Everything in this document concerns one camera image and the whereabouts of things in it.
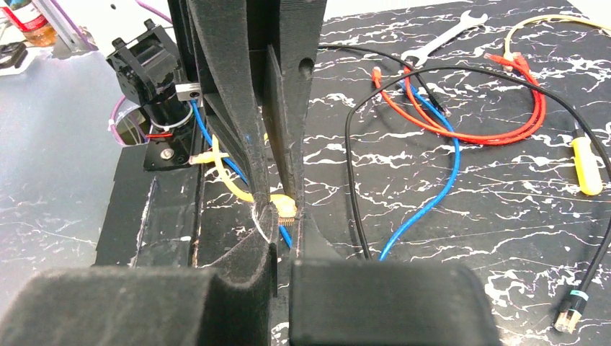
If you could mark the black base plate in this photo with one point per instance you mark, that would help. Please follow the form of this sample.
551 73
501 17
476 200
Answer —
152 217

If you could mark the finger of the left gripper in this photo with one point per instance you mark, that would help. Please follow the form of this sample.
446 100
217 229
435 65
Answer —
222 30
291 55

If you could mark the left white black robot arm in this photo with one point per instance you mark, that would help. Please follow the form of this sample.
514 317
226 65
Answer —
252 62

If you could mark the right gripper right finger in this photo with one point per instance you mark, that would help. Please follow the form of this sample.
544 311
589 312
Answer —
334 301

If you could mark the silver open-end wrench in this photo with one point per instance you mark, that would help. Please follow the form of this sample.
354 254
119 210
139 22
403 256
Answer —
418 57

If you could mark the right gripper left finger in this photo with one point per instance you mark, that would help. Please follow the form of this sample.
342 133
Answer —
226 303

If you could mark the yellow handle screwdriver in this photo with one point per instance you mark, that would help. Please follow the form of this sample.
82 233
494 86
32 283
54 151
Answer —
587 171

